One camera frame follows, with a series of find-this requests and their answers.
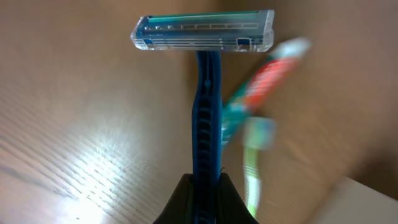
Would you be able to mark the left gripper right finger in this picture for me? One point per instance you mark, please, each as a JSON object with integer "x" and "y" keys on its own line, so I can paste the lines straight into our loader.
{"x": 230, "y": 207}

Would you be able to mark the red green toothpaste tube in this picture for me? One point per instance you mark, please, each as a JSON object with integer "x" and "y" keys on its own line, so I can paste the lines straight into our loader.
{"x": 250, "y": 95}

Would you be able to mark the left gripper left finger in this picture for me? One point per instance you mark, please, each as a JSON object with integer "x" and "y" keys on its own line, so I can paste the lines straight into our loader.
{"x": 179, "y": 208}

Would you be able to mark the blue disposable razor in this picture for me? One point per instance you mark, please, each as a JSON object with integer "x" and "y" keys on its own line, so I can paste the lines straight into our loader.
{"x": 208, "y": 35}

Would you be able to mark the green white toothbrush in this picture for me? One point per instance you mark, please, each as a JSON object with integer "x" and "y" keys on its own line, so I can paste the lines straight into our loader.
{"x": 258, "y": 136}

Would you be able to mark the white cardboard box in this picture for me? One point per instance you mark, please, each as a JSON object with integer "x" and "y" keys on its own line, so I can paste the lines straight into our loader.
{"x": 355, "y": 203}

